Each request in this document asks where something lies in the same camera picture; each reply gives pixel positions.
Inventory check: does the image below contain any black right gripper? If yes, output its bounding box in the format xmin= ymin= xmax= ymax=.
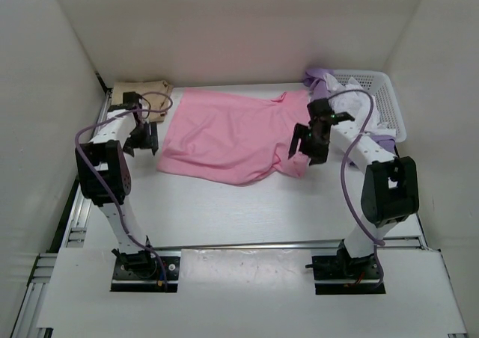
xmin=288 ymin=123 xmax=329 ymax=166

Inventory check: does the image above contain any beige t shirt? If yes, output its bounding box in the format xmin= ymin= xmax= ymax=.
xmin=111 ymin=80 xmax=174 ymax=123

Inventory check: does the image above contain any pink t shirt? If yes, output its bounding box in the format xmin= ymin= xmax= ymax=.
xmin=156 ymin=88 xmax=309 ymax=185

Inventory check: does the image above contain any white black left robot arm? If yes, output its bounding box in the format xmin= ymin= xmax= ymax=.
xmin=74 ymin=103 xmax=160 ymax=279

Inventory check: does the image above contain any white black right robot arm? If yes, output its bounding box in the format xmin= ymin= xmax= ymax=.
xmin=288 ymin=114 xmax=419 ymax=278

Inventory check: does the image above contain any white t shirt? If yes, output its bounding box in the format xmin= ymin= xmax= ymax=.
xmin=324 ymin=73 xmax=396 ymax=137

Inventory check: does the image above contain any lavender t shirt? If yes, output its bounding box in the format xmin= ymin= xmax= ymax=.
xmin=303 ymin=68 xmax=396 ymax=153

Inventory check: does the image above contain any white plastic laundry basket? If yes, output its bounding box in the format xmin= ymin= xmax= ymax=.
xmin=332 ymin=70 xmax=407 ymax=143

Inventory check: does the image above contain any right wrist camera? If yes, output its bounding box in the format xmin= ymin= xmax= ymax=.
xmin=307 ymin=99 xmax=355 ymax=126

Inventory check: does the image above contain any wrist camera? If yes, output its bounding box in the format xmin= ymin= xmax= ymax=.
xmin=307 ymin=99 xmax=355 ymax=126
xmin=122 ymin=91 xmax=143 ymax=110

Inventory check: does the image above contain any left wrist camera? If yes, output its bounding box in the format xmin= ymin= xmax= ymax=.
xmin=122 ymin=91 xmax=143 ymax=110

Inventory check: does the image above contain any aluminium frame rail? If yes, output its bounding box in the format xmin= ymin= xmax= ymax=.
xmin=10 ymin=87 xmax=430 ymax=338

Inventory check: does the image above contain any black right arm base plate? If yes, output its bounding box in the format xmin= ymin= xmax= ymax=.
xmin=305 ymin=255 xmax=386 ymax=295

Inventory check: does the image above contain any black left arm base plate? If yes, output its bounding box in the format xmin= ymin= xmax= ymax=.
xmin=110 ymin=249 xmax=180 ymax=293

